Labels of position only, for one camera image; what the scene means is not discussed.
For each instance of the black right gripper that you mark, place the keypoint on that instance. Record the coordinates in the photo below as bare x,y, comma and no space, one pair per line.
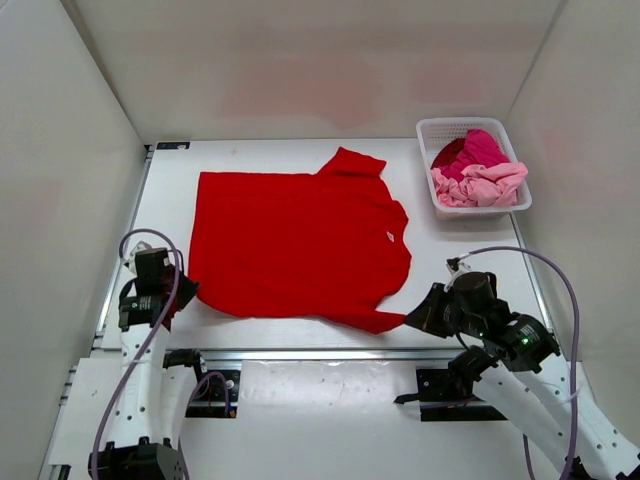
425,316

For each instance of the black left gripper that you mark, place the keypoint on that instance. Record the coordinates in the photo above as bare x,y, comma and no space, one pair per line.
190,289

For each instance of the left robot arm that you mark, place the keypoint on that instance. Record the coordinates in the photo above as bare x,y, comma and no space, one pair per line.
138,436

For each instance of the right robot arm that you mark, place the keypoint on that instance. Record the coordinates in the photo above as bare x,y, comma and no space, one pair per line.
517,368

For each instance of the light pink t shirt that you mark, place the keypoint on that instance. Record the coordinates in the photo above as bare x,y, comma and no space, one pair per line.
481,187

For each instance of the white plastic laundry basket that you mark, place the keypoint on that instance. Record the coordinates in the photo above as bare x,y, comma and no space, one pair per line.
434,134

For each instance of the dark label sticker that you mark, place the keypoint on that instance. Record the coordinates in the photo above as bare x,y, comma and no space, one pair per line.
173,145

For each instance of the dark red t shirt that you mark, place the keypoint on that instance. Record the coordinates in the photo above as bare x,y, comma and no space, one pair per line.
448,154

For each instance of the magenta t shirt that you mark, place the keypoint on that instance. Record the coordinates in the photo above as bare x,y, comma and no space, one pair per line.
478,148

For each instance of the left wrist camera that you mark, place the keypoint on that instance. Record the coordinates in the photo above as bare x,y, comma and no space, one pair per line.
147,265

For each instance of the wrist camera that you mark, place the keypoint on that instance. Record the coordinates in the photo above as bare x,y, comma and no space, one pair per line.
457,267
147,265

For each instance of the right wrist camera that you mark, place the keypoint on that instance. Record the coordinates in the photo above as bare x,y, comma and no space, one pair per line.
457,267

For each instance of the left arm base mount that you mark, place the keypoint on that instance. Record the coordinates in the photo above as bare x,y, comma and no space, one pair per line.
216,388

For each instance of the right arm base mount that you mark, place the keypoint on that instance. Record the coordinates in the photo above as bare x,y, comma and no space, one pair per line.
443,398

